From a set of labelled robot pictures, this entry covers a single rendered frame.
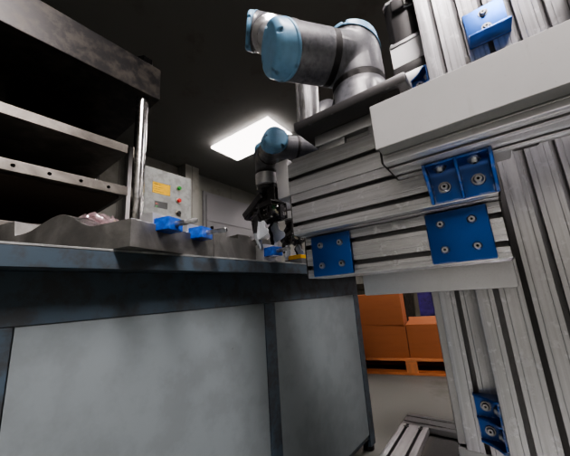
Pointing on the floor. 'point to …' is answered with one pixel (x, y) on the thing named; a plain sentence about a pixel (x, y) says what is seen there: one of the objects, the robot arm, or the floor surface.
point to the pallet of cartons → (398, 337)
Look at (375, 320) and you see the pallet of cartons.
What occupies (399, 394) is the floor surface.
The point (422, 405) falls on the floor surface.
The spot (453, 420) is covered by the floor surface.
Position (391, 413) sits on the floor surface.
